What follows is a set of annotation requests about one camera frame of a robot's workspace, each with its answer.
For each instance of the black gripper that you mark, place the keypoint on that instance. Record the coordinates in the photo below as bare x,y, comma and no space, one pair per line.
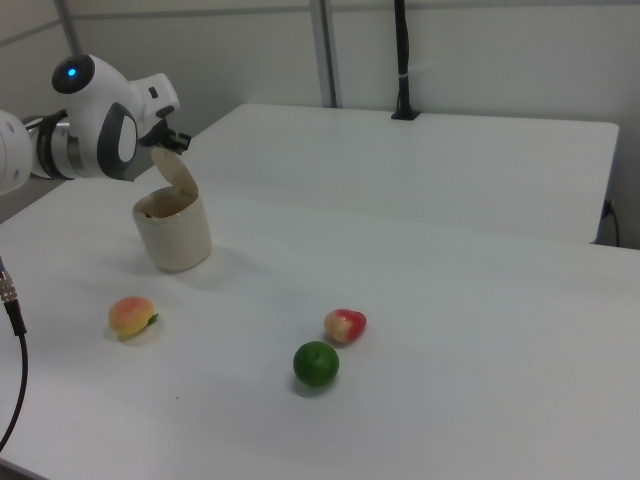
156,131

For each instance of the beige hinged bin lid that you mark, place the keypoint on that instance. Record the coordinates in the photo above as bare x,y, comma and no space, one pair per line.
175,172

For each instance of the beige plastic garbage bin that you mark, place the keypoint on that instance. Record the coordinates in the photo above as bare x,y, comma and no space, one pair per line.
175,235

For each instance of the orange yellow toy peach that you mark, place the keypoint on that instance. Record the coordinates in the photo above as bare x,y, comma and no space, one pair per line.
129,317

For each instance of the red bitten toy apple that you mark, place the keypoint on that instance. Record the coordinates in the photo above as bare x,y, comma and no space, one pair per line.
345,325

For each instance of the green toy lime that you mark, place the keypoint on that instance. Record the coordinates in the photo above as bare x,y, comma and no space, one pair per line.
316,363

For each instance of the grey aluminium partition post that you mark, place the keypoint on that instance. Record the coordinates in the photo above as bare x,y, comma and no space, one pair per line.
326,50

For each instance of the black camera stand pole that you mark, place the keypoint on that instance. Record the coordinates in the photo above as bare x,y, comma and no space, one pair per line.
402,55

